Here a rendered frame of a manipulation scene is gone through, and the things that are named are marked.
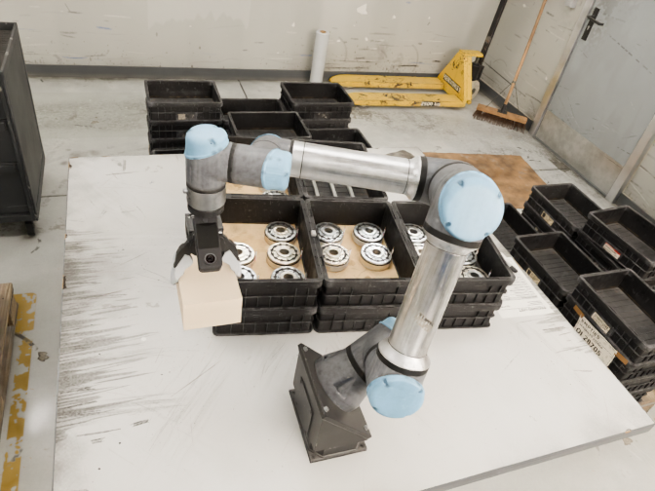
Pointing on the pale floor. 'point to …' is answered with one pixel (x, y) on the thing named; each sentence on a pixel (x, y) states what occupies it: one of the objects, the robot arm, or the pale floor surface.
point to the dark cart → (18, 136)
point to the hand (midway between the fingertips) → (207, 283)
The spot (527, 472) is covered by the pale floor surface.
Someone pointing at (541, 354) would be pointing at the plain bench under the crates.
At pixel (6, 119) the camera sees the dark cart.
